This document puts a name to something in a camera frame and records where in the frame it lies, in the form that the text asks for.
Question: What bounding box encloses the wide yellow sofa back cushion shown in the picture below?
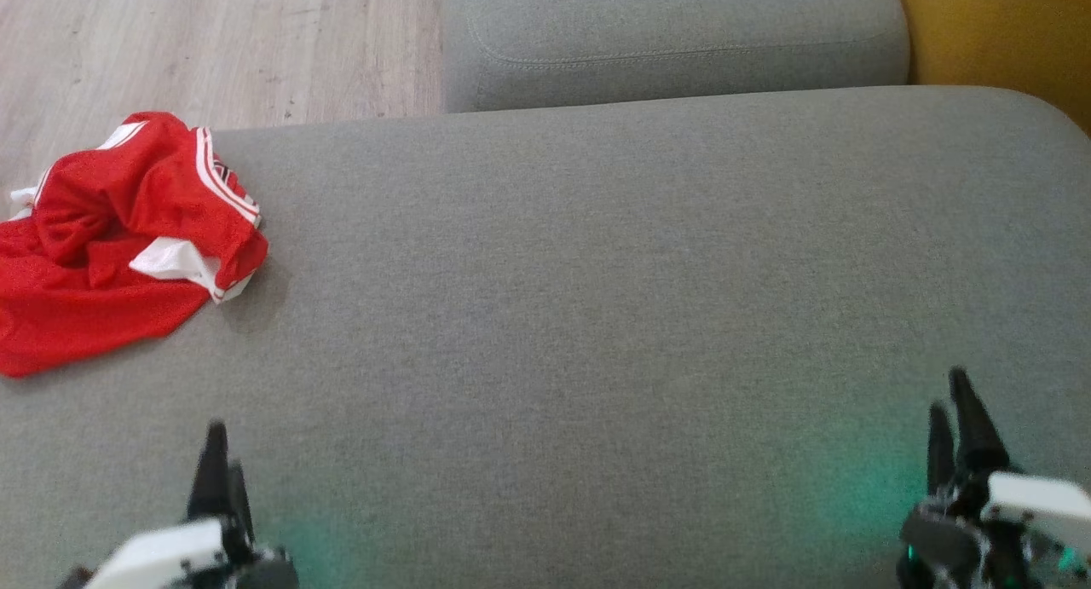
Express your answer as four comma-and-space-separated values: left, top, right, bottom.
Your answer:
891, 0, 1091, 136

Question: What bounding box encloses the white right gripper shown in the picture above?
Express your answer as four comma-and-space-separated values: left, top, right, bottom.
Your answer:
926, 367, 1091, 589

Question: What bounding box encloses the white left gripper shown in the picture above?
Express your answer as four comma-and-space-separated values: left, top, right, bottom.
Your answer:
85, 420, 256, 589

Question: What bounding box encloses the long grey sofa seat cushion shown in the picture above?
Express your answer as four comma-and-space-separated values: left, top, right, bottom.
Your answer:
442, 0, 911, 114

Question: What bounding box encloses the red jersey with white sleeves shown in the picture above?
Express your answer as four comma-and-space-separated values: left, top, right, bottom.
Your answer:
9, 112, 270, 305

